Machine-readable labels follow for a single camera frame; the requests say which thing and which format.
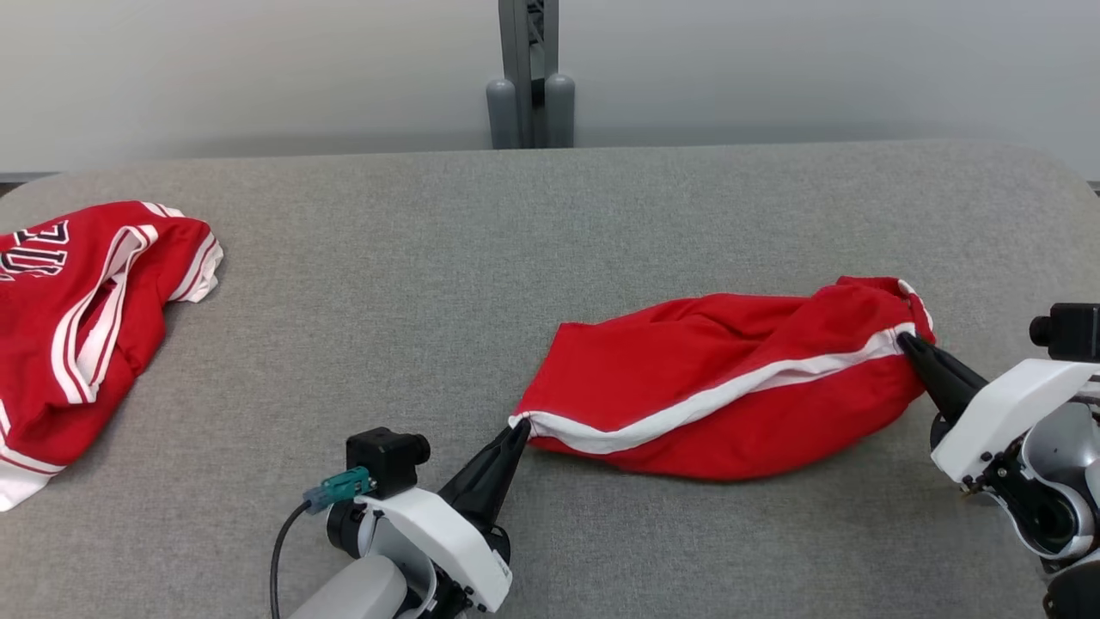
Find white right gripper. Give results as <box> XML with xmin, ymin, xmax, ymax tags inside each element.
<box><xmin>898</xmin><ymin>333</ymin><xmax>1100</xmax><ymax>484</ymax></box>

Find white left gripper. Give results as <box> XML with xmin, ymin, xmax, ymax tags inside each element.
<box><xmin>357</xmin><ymin>420</ymin><xmax>532</xmax><ymax>613</ymax></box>

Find red shorts with white stripe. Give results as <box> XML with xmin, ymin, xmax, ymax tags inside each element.
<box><xmin>509</xmin><ymin>275</ymin><xmax>938</xmax><ymax>482</ymax></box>

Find red white basketball jersey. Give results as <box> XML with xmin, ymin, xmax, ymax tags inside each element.
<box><xmin>0</xmin><ymin>200</ymin><xmax>224</xmax><ymax>512</ymax></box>

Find grey fabric sofa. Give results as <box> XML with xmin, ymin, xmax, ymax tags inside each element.
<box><xmin>0</xmin><ymin>140</ymin><xmax>1100</xmax><ymax>619</ymax></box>

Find teal plug black left cable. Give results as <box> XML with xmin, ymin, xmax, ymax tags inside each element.
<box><xmin>270</xmin><ymin>467</ymin><xmax>375</xmax><ymax>619</ymax></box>

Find grey cylindrical post foot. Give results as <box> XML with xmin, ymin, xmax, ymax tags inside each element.
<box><xmin>544</xmin><ymin>73</ymin><xmax>576</xmax><ymax>149</ymax></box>
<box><xmin>486</xmin><ymin>77</ymin><xmax>521</xmax><ymax>150</ymax></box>

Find grey metal partition post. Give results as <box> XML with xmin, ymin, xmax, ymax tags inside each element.
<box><xmin>497</xmin><ymin>0</ymin><xmax>559</xmax><ymax>149</ymax></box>

